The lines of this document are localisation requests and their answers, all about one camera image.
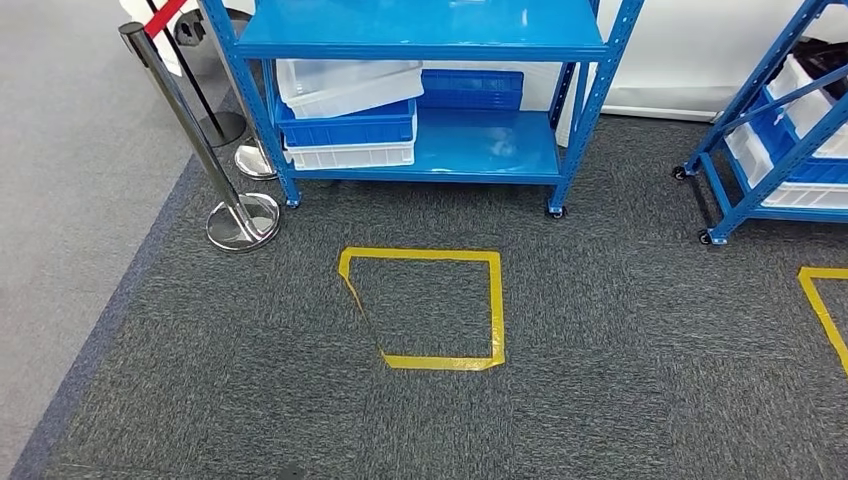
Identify blue metal shelf rack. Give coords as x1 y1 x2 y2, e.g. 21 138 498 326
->
198 0 647 220
672 0 848 246

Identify black part on rack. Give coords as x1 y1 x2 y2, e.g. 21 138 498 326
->
791 39 848 101

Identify black stanchion post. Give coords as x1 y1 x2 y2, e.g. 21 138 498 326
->
145 0 248 148

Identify translucent white plastic bin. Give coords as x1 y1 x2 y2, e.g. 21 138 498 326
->
276 59 425 121

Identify blue ribbed plastic crate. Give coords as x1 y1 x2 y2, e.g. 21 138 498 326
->
418 68 526 112

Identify red barrier belt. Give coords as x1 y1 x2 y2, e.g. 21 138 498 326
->
143 0 189 39

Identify yellow floor tape square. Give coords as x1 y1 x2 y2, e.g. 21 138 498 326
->
337 246 507 372
798 266 848 376

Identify white car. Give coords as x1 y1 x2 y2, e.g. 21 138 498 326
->
119 0 848 148

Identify chrome stanchion post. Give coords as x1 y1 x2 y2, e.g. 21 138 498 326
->
119 21 282 254
218 13 280 181

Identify white plastic crate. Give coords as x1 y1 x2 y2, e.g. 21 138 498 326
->
767 54 848 159
284 112 419 172
723 122 848 211

